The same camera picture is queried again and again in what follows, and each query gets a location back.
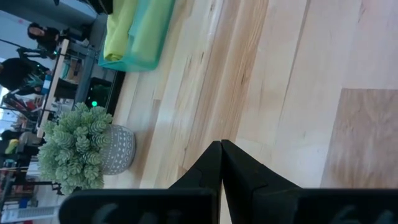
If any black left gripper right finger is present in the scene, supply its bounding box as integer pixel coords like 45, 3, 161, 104
221, 139, 398, 224

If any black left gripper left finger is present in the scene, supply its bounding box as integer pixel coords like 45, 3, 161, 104
58, 140, 222, 224

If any yellow microfiber towel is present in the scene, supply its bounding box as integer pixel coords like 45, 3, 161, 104
132, 0, 175, 65

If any lime green microfiber towel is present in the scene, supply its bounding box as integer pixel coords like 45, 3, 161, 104
103, 0, 140, 62

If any teal translucent plastic basket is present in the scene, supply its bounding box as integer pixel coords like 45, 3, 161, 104
98, 0, 177, 73

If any artificial green potted plant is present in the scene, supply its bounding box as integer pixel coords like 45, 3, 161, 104
37, 102, 137, 196

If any black box with green light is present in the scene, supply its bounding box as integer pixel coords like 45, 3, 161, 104
84, 77, 113, 115

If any wooden background table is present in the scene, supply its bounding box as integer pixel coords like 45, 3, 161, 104
36, 39, 70, 139

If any person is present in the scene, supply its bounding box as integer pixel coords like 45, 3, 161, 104
0, 57, 51, 96
27, 22, 62, 59

